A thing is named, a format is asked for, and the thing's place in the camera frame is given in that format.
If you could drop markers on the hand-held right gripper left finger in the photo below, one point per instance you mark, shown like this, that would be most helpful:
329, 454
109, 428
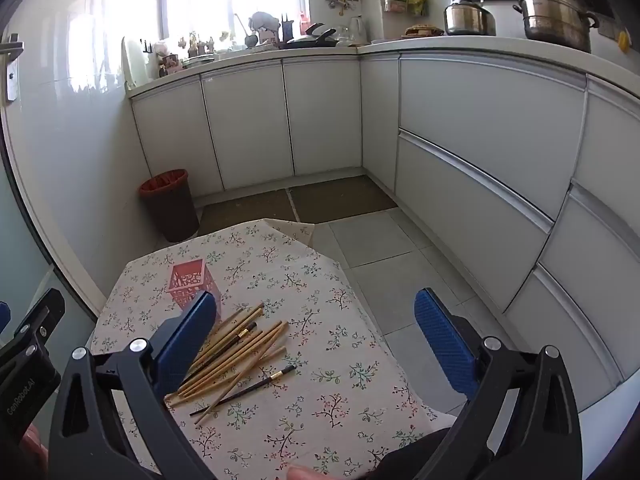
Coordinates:
192, 330

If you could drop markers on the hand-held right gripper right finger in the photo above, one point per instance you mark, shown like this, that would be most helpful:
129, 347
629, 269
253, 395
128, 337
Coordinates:
440, 335

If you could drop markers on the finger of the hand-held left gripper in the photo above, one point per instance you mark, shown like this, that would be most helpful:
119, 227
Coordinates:
42, 320
4, 317

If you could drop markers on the black chopstick with gold band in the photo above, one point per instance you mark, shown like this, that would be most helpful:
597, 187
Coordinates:
227, 345
250, 387

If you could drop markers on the pink perforated utensil holder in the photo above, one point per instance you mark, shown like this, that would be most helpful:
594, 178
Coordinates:
187, 280

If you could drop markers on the bundle of wooden chopsticks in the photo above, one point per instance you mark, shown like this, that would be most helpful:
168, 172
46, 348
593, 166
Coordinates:
255, 344

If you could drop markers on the person's left hand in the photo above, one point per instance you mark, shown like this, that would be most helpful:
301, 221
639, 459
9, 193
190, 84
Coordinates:
35, 445

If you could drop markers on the white cabinet drawer front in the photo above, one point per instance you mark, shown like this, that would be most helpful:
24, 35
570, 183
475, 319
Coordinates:
600, 280
490, 120
610, 145
465, 220
555, 330

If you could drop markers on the brown trash bin red liner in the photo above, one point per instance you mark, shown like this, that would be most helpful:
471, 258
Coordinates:
170, 210

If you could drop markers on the floral tablecloth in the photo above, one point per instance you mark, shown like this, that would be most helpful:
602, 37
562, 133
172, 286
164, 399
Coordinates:
310, 385

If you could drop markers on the brown floor mat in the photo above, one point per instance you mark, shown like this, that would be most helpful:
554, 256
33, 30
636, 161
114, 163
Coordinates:
245, 210
345, 197

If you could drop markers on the white cabinet door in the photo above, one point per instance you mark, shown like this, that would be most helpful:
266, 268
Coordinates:
175, 135
380, 120
245, 120
322, 110

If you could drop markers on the white cutting board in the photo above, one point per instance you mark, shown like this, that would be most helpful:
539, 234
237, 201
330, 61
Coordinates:
134, 62

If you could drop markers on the white kitchen countertop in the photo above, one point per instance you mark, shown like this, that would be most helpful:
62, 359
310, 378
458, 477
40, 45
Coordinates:
475, 42

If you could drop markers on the woven basket of food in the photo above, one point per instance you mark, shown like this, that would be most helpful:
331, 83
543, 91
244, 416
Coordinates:
422, 31

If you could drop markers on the black frying pan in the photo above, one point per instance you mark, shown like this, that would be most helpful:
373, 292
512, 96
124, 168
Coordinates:
312, 40

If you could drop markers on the white thermos jug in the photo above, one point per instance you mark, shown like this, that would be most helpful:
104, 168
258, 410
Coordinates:
357, 30

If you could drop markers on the grey crumpled bag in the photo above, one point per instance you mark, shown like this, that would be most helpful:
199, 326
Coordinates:
265, 21

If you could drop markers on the stainless steel kettle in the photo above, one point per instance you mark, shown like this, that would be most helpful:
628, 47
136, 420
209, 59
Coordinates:
467, 17

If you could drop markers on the yellow snack packet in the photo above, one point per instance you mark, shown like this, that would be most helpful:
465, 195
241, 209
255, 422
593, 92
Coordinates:
418, 1

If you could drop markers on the stainless steel steamer pot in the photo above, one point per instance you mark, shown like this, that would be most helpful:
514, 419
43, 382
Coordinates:
552, 10

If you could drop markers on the yellow sponge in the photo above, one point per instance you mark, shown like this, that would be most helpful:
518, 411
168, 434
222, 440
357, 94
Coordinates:
623, 41

